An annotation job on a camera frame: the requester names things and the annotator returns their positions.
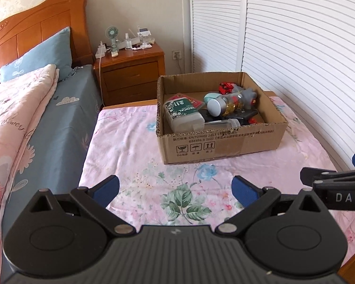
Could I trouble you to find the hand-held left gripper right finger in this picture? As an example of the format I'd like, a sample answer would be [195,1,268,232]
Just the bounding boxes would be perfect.
[214,175,329,235]

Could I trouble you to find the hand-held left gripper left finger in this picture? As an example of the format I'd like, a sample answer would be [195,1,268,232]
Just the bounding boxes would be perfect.
[30,174,137,237]

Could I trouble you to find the cardboard box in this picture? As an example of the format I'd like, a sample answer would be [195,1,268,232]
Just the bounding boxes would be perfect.
[156,71,289,165]

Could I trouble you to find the clear plastic container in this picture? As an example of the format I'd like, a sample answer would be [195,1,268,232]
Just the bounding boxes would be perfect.
[204,118,241,131]

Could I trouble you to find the black power bank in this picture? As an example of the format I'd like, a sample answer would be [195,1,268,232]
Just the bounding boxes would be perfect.
[226,109,259,121]

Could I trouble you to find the clear jar with silver lid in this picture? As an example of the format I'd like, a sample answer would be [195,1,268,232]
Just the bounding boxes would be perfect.
[207,93,244,117]

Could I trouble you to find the grey cat toy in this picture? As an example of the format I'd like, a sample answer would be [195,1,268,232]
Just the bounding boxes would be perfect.
[232,85,258,110]

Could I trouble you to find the mint green case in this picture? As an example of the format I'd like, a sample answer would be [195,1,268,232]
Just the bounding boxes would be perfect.
[204,92,225,104]

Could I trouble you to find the pink floral sheet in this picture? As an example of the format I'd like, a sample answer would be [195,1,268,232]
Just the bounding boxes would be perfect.
[78,95,355,243]

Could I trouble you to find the blue bed sheet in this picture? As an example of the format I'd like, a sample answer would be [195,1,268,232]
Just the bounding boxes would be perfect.
[1,64,104,243]

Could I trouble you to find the green white wet wipes pack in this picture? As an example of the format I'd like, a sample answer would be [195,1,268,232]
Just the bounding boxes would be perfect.
[163,97,205,133]

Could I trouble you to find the red flat packet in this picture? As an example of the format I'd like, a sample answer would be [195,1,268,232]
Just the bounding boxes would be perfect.
[169,93,206,110]

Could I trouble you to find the red toy car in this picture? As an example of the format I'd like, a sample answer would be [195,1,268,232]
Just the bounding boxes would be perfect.
[218,81,235,94]

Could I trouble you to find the wooden nightstand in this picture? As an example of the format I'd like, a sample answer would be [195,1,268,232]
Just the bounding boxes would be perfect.
[94,41,165,107]

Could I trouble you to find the pink floral quilt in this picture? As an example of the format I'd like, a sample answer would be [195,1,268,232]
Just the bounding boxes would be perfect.
[0,64,60,284]

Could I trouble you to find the white louvered door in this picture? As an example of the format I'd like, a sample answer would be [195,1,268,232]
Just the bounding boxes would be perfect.
[242,0,355,172]
[189,0,248,74]

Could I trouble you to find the blue pillow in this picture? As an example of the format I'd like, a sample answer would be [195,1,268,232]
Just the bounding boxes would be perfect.
[0,27,74,82]

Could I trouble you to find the small green desk fan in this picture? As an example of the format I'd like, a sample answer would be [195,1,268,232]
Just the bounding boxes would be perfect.
[106,26,120,52]

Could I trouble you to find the white phone stand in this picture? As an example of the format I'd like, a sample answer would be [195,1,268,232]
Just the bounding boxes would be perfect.
[136,25,153,48]

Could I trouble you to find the wooden headboard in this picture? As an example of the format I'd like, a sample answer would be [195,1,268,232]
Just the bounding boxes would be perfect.
[0,0,94,85]

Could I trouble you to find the white cable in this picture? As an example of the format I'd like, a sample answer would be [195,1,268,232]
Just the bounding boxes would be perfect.
[98,56,103,97]

